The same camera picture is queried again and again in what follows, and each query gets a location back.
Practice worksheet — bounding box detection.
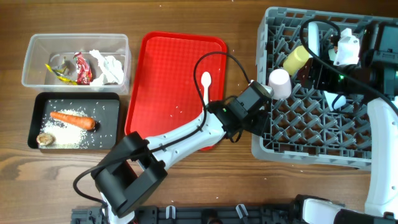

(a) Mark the brown food scrap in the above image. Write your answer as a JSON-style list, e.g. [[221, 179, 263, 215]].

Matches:
[[36, 133, 55, 146]]

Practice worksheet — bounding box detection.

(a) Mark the red plastic tray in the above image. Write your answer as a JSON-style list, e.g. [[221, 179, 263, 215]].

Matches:
[[124, 32, 228, 138]]

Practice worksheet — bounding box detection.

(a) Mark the red snack wrapper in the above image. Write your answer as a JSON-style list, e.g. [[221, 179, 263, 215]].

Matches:
[[73, 52, 93, 85]]

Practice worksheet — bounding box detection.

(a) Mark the white tissue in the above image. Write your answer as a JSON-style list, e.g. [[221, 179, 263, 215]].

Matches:
[[89, 50, 124, 86]]

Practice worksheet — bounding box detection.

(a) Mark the yellow snack wrapper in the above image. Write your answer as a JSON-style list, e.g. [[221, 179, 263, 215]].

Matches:
[[45, 57, 77, 85]]

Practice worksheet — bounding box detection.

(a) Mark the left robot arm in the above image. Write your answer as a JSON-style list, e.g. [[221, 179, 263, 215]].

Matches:
[[91, 99, 269, 223]]

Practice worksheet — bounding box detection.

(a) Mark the orange carrot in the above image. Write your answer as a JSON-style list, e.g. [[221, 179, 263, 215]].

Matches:
[[50, 111, 96, 130]]

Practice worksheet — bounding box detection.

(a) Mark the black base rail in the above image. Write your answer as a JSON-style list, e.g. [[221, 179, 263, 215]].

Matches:
[[70, 203, 302, 224]]

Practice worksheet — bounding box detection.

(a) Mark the yellow plastic cup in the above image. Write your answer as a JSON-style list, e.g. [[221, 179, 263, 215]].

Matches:
[[283, 45, 310, 76]]

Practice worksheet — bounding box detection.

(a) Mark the black plastic bin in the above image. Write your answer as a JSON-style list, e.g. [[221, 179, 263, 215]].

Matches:
[[27, 92, 120, 150]]

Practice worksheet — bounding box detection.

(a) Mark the pink plastic cup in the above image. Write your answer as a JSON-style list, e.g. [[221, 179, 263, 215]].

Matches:
[[268, 68, 292, 100]]

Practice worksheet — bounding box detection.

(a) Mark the clear plastic bin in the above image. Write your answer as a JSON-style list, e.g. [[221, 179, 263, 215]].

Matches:
[[21, 34, 131, 95]]

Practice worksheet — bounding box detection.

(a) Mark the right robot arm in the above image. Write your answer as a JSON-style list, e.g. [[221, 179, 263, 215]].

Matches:
[[294, 22, 397, 223]]

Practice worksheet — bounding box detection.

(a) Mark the spilled white rice pile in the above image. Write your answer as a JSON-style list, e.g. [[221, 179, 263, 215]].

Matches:
[[39, 110, 88, 149]]

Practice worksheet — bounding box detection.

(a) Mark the light blue rice bowl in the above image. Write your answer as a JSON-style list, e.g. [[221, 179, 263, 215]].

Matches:
[[323, 91, 346, 111]]

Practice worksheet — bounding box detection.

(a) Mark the white plastic spoon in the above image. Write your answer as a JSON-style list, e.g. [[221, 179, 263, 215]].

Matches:
[[201, 72, 211, 105]]

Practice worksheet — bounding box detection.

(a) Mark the grey dishwasher rack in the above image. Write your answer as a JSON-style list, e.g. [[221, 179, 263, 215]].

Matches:
[[251, 6, 398, 172]]

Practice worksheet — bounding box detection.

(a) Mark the light blue plate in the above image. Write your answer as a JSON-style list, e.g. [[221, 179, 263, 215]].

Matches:
[[308, 22, 320, 56]]

